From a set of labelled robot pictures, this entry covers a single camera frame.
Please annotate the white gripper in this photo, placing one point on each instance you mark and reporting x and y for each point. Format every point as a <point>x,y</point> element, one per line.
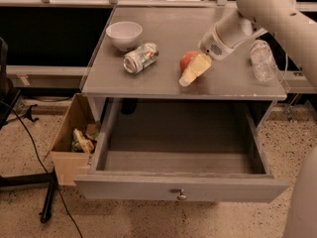
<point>214,46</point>

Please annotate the red apple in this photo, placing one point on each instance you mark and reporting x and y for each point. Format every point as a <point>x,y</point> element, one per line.
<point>186,59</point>

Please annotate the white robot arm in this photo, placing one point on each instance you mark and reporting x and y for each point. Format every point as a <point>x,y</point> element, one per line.
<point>297,35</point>

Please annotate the open grey top drawer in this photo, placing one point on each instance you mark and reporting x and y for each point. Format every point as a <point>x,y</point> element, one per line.
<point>211,149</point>

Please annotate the silver drawer knob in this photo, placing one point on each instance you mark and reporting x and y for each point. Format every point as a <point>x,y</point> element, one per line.
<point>179,194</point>

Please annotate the grey cabinet table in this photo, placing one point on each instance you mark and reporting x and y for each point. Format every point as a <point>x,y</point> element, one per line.
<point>175,30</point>

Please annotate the crushed soda can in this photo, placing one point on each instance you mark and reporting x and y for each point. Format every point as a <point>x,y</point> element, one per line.
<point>140,58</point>

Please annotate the clear plastic bottle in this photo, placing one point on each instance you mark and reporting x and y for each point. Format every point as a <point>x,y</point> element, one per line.
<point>263,62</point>

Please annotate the white ceramic bowl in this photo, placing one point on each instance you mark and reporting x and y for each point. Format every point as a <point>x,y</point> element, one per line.
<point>124,35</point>

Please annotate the snack bag in box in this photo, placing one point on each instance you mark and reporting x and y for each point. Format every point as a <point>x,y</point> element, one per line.
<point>81,143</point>

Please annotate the cardboard box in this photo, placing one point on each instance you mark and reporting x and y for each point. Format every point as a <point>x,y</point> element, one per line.
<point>68,160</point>

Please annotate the black stand base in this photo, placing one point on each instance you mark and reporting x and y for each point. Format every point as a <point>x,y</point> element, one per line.
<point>9,96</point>

